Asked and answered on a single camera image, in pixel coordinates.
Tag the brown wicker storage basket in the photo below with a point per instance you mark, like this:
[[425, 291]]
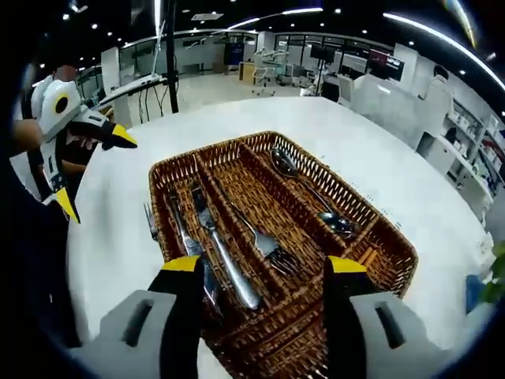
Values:
[[256, 173]]

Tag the black stand pole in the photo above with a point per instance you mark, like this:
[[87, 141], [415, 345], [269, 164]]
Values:
[[171, 59]]

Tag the wall display screen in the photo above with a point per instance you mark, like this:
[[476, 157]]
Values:
[[384, 63]]

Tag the person's dark blue clothing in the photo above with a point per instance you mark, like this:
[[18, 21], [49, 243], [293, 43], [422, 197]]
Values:
[[39, 256]]

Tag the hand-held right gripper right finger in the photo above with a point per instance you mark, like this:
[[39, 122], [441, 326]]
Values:
[[343, 316]]

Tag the person's left hand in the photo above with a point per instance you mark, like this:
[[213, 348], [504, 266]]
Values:
[[27, 134]]

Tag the silver fork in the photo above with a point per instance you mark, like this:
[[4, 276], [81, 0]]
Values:
[[153, 233], [266, 242]]

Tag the white storage shelves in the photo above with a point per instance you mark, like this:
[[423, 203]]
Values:
[[465, 134]]

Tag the silver knife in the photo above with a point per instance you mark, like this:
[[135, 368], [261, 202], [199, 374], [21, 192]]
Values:
[[183, 233], [236, 280]]

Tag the wooden cabinet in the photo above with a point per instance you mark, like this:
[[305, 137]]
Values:
[[246, 72]]

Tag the blue cloth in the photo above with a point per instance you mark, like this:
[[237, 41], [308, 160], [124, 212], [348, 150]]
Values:
[[473, 294]]

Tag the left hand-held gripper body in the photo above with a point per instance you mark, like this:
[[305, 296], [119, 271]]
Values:
[[49, 118]]

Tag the white desk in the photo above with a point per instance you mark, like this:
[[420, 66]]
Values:
[[134, 85]]

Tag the white mesh office chair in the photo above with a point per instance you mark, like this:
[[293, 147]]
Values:
[[378, 98]]

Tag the white equipment on stand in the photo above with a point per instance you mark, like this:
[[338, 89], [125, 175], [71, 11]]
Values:
[[268, 71]]

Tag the green leafy plant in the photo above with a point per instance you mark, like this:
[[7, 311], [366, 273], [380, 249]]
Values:
[[495, 290]]

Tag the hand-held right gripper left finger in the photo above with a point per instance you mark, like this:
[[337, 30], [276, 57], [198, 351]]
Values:
[[177, 308]]

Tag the blue board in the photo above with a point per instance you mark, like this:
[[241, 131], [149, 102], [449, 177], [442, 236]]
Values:
[[234, 53]]

